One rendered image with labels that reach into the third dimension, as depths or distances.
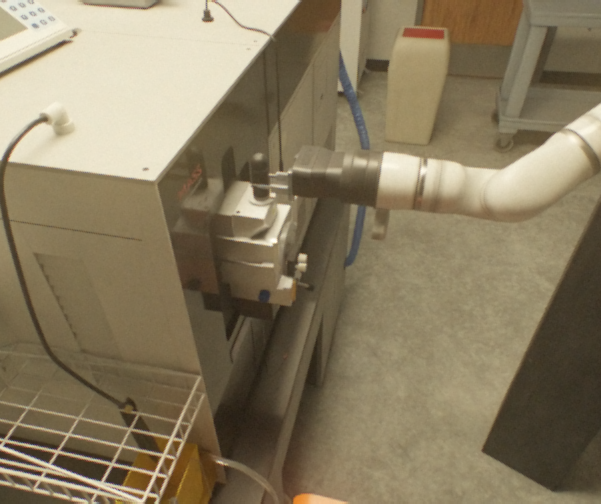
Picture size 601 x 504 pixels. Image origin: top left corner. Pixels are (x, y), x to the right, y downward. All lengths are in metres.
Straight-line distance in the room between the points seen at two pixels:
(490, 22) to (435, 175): 3.97
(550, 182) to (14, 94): 0.69
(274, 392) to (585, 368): 0.83
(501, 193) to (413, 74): 2.72
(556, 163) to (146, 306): 0.54
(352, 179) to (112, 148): 0.29
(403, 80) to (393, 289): 1.46
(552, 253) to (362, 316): 1.10
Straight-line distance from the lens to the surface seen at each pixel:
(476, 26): 4.60
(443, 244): 2.74
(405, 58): 3.31
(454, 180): 0.66
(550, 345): 1.53
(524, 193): 0.65
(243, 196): 0.75
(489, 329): 2.38
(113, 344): 0.80
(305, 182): 0.66
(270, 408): 1.15
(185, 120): 0.64
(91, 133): 0.65
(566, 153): 0.68
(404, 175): 0.65
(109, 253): 0.64
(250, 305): 0.87
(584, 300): 1.40
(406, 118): 3.48
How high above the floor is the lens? 1.72
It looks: 42 degrees down
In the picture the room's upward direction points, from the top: 1 degrees counter-clockwise
